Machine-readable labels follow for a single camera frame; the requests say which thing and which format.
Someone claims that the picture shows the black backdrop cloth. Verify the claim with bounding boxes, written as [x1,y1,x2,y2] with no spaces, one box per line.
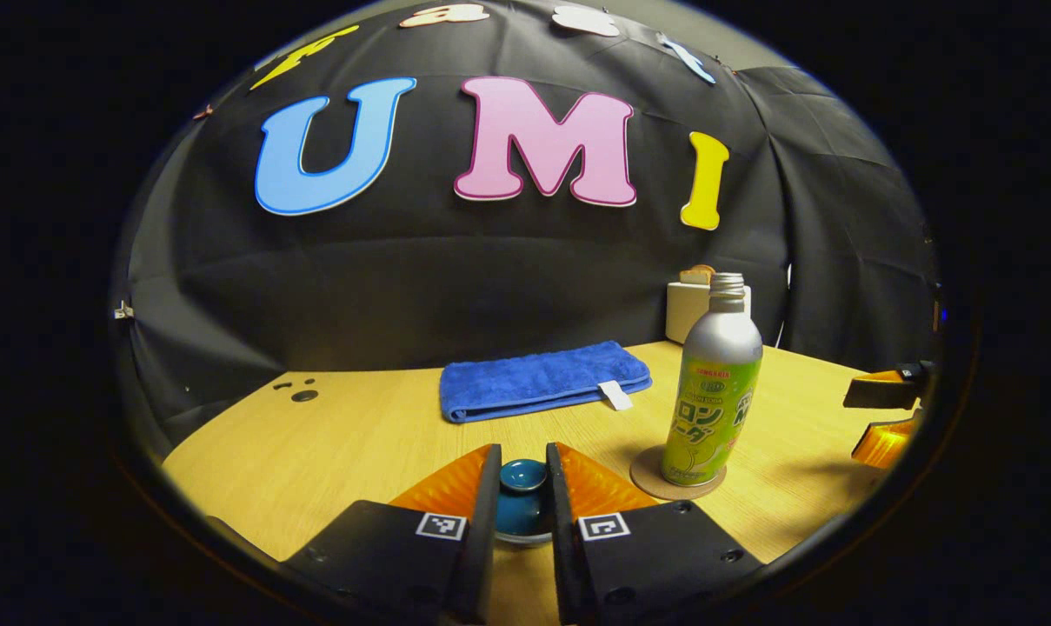
[112,0,943,453]

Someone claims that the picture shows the blue folded towel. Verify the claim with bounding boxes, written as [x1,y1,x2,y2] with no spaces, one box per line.
[439,340,654,425]

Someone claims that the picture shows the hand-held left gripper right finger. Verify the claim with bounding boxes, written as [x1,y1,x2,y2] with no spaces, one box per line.
[545,442,765,625]

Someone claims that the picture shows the white toaster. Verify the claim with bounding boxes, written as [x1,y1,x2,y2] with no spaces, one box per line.
[665,280,753,346]

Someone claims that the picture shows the silver green label water bottle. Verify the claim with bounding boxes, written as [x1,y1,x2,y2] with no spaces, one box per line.
[662,273,764,488]

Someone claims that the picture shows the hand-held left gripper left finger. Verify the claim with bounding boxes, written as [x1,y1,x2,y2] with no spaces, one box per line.
[282,443,502,625]

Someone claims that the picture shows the round brown coaster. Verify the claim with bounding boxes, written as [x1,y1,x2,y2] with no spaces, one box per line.
[630,445,728,502]

